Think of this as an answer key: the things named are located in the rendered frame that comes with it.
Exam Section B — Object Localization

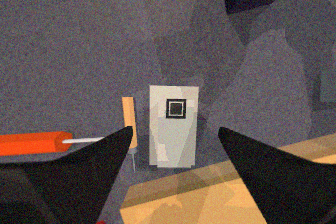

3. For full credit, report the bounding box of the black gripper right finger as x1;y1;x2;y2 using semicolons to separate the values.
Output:
218;127;336;224

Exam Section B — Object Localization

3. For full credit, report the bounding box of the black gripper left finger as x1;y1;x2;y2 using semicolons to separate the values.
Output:
0;126;133;224

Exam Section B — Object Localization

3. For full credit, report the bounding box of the orange-handled awl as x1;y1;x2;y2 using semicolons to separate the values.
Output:
0;131;104;156

